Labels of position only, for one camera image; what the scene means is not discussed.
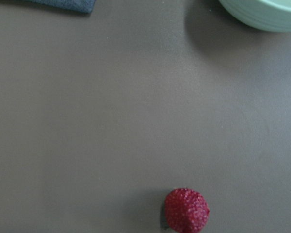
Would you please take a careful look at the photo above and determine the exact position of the red strawberry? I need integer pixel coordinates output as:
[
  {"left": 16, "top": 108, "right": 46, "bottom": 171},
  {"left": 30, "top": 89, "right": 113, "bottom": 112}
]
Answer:
[{"left": 164, "top": 188, "right": 210, "bottom": 233}]

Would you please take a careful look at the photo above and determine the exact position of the grey folded cloth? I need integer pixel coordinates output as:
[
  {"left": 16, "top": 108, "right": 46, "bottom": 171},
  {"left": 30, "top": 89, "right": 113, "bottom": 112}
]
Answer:
[{"left": 0, "top": 0, "right": 96, "bottom": 14}]

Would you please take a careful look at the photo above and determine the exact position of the mint green bowl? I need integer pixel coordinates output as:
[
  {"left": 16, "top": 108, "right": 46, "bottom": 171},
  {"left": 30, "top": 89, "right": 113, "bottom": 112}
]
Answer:
[{"left": 219, "top": 0, "right": 291, "bottom": 32}]

